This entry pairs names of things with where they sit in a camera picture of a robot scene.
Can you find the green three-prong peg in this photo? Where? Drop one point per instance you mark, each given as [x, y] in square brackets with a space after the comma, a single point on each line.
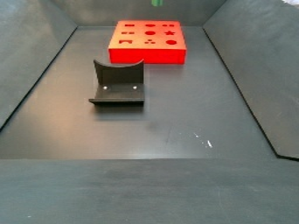
[157, 2]

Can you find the black curved holder stand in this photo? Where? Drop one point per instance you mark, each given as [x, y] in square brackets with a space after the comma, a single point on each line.
[121, 83]

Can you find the red shape-sorter block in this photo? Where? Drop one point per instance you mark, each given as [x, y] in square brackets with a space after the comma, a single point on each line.
[149, 40]

